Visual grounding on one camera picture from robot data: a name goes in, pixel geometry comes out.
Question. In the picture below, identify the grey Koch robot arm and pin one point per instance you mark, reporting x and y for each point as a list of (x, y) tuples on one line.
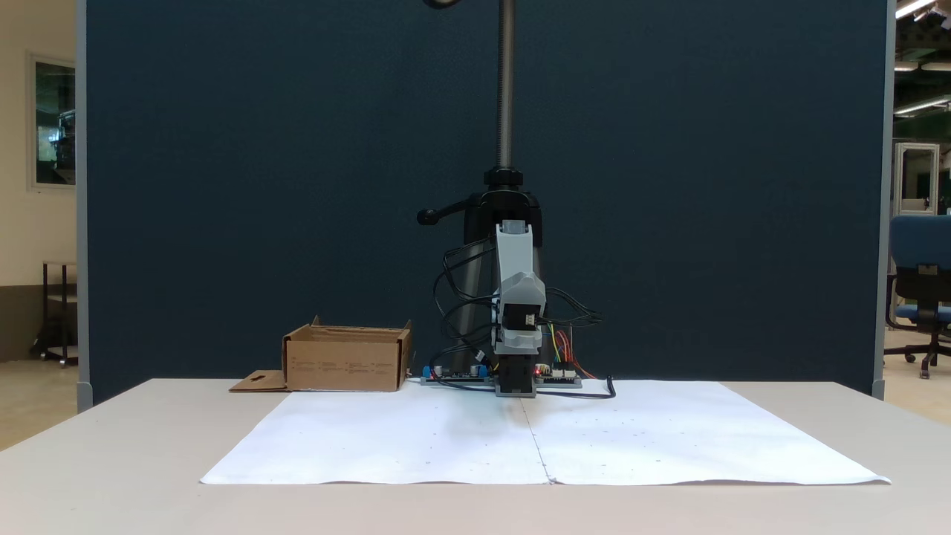
[(514, 253)]

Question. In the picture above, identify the blue power converter board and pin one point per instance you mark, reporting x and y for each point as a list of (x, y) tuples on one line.
[(453, 377)]

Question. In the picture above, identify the small controller circuit board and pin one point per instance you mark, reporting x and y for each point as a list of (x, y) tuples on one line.
[(561, 380)]

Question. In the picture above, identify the open cardboard box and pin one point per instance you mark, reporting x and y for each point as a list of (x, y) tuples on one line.
[(342, 364)]

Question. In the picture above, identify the white paper sheet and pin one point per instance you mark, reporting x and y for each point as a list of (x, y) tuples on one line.
[(334, 446), (706, 438)]

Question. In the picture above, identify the dark blue partition panel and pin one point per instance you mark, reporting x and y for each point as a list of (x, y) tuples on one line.
[(223, 186)]

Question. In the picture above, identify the black shelf cart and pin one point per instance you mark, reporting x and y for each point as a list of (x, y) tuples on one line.
[(64, 297)]

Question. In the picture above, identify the white framed window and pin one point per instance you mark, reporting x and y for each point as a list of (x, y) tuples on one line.
[(56, 119)]

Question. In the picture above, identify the blue office chair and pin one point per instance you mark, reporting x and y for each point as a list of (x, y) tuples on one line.
[(921, 245)]

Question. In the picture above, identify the fluorescent ceiling light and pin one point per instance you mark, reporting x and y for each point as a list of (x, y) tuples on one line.
[(914, 7), (921, 105)]

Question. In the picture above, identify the black camera stand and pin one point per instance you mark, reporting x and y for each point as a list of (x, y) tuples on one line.
[(506, 89)]

